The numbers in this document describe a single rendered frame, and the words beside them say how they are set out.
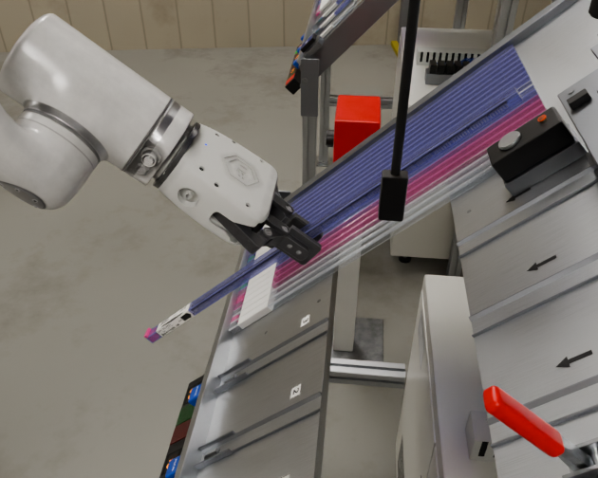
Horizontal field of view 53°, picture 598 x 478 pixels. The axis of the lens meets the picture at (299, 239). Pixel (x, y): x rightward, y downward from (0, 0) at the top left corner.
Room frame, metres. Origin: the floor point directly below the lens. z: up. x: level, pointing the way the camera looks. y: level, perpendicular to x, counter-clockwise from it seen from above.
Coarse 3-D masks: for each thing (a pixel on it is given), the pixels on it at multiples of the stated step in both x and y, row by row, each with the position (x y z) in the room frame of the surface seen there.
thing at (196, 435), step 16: (240, 256) 0.77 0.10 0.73; (224, 320) 0.62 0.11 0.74; (224, 336) 0.59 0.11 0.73; (224, 352) 0.57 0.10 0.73; (208, 368) 0.53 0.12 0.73; (224, 368) 0.54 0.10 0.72; (208, 384) 0.51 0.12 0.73; (208, 400) 0.48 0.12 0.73; (192, 416) 0.46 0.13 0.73; (208, 416) 0.46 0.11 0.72; (192, 432) 0.43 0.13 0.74; (192, 448) 0.41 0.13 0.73; (192, 464) 0.39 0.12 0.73
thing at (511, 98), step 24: (504, 96) 0.48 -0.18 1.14; (480, 120) 0.48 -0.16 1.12; (432, 144) 0.49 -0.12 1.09; (456, 144) 0.48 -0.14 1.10; (408, 168) 0.48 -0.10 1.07; (360, 192) 0.50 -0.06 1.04; (336, 216) 0.49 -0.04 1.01; (264, 264) 0.50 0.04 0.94; (216, 288) 0.51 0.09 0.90; (192, 312) 0.51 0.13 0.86
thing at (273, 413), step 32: (320, 288) 0.58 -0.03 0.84; (288, 320) 0.56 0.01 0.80; (320, 320) 0.52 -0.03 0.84; (256, 352) 0.53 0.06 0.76; (288, 352) 0.49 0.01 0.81; (320, 352) 0.46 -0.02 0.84; (224, 384) 0.50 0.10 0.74; (256, 384) 0.47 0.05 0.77; (288, 384) 0.44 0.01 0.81; (320, 384) 0.41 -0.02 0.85; (224, 416) 0.45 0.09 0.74; (256, 416) 0.42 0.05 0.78; (288, 416) 0.39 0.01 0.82; (320, 416) 0.37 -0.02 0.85; (224, 448) 0.40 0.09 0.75; (256, 448) 0.38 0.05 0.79; (288, 448) 0.35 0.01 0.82; (320, 448) 0.34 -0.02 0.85
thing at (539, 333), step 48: (528, 48) 0.80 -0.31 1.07; (576, 48) 0.71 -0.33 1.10; (480, 192) 0.56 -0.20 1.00; (528, 192) 0.51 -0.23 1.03; (576, 192) 0.46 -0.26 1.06; (480, 240) 0.48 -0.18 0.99; (528, 240) 0.44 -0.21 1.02; (576, 240) 0.41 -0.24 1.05; (480, 288) 0.42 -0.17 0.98; (528, 288) 0.38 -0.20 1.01; (576, 288) 0.36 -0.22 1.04; (480, 336) 0.36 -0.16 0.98; (528, 336) 0.34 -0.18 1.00; (576, 336) 0.31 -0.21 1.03; (528, 384) 0.29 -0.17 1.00; (576, 384) 0.27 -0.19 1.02; (576, 432) 0.24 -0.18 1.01
